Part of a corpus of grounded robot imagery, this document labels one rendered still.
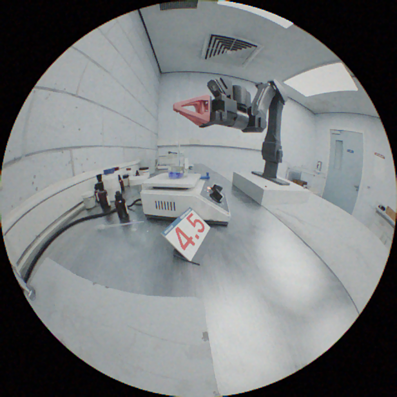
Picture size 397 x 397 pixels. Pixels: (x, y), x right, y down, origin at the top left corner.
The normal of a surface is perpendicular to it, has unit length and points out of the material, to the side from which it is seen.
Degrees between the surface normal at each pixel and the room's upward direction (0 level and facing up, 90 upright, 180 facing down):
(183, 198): 90
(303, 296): 0
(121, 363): 0
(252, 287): 0
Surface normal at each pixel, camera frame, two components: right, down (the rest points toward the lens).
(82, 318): 0.01, -0.93
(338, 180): -1.00, 0.02
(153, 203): -0.14, 0.36
